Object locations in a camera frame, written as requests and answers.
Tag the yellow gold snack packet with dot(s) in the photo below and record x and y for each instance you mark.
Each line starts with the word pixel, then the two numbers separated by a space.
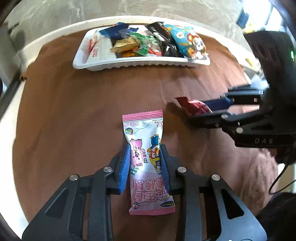
pixel 125 44

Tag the blue yellow snack packet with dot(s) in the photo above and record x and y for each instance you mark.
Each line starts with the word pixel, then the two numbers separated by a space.
pixel 118 31

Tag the clear orange snack packet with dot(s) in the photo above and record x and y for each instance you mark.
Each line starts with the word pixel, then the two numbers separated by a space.
pixel 129 53

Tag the panda cartoon snack bag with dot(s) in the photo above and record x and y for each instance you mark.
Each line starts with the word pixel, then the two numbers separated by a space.
pixel 188 41

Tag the black snack packet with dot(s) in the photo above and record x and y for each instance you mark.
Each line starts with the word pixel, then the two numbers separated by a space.
pixel 167 43

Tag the white plastic tray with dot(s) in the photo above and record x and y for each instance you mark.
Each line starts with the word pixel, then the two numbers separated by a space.
pixel 82 54

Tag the white long snack packet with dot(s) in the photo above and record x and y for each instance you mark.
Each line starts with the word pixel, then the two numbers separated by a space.
pixel 99 48

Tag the brown cloth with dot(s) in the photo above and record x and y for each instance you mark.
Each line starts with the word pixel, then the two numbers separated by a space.
pixel 70 122

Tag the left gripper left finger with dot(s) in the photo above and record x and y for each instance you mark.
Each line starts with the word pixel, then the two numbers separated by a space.
pixel 61 218

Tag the pink cartoon candy packet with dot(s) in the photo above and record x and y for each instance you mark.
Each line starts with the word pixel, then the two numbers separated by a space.
pixel 143 132

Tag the dark red small packet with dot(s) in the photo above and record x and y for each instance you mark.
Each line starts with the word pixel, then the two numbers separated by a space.
pixel 193 107

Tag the blue utensil holder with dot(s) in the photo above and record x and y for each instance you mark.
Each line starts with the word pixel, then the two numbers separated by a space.
pixel 242 19

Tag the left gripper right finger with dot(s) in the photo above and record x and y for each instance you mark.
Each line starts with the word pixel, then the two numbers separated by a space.
pixel 207 203

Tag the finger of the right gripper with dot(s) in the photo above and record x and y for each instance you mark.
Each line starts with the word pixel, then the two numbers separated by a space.
pixel 237 95
pixel 215 119

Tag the green snack packet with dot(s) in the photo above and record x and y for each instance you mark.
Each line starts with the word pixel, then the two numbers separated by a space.
pixel 148 45

